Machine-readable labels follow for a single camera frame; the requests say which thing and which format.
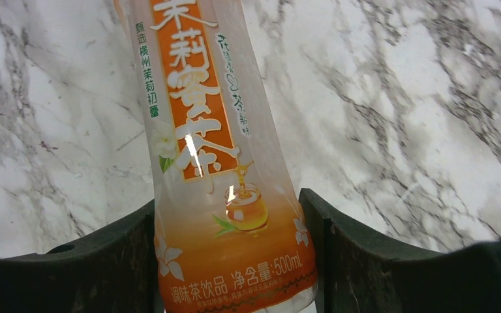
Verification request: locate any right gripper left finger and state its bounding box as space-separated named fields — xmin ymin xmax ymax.
xmin=0 ymin=202 xmax=164 ymax=312

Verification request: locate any orange label bottle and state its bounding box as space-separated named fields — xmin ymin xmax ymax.
xmin=114 ymin=1 xmax=318 ymax=312

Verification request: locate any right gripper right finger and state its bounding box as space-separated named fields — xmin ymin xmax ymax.
xmin=299 ymin=188 xmax=501 ymax=312

